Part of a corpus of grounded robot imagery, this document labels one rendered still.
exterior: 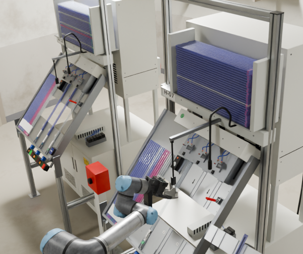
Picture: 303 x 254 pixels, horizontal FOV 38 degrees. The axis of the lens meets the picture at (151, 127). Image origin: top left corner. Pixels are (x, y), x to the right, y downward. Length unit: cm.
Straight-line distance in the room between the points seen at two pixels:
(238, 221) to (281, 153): 62
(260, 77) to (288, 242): 114
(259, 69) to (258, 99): 14
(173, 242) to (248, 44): 102
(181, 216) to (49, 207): 159
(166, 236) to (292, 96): 91
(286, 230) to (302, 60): 102
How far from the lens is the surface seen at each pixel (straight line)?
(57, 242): 184
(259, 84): 193
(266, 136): 205
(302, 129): 233
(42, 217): 391
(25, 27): 551
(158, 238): 232
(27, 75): 561
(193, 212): 276
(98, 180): 291
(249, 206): 283
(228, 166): 211
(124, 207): 209
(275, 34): 188
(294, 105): 220
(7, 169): 468
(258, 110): 198
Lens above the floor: 234
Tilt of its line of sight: 27 degrees down
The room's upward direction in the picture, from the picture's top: 4 degrees counter-clockwise
